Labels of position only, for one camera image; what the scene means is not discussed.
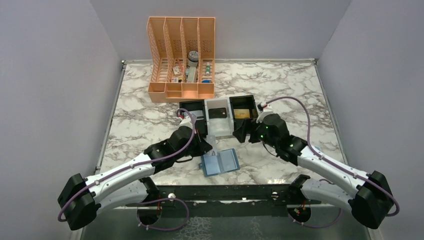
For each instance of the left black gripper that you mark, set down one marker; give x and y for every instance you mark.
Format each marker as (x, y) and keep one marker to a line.
(202, 146)

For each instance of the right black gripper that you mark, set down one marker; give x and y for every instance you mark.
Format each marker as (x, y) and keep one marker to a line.
(248, 126)

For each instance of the blue leather card holder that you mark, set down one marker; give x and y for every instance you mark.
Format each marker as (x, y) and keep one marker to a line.
(224, 161)

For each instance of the grey black stripe card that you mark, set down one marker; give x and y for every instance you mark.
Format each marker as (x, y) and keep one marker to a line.
(198, 114)

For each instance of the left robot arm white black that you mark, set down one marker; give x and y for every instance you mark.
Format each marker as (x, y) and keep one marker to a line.
(83, 198)

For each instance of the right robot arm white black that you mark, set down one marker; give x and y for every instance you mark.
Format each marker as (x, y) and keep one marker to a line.
(367, 196)

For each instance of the gold credit card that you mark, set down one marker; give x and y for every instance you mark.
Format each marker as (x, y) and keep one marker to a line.
(242, 113)

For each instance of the black credit card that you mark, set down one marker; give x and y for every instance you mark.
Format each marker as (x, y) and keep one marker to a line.
(217, 113)

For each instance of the right black tray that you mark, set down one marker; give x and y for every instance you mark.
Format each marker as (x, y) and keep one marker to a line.
(243, 102)

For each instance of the black tray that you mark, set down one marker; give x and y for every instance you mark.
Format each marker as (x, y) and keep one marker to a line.
(243, 102)
(200, 124)

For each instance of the white middle tray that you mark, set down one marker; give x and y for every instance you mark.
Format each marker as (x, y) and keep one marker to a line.
(219, 127)

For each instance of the left black tray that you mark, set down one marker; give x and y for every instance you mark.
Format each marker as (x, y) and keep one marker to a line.
(200, 124)

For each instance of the small green white bottle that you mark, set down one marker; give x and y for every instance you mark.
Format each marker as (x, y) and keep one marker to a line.
(208, 69)

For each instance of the small orange white box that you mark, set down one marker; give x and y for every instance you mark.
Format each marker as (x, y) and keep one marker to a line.
(177, 71)

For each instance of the grey round-headed bottle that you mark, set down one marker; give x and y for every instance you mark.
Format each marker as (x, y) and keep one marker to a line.
(193, 62)

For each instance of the orange plastic file organizer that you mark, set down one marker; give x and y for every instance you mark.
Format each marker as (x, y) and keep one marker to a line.
(171, 38)

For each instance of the black mounting base rail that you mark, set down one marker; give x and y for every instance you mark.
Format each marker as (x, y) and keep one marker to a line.
(276, 193)

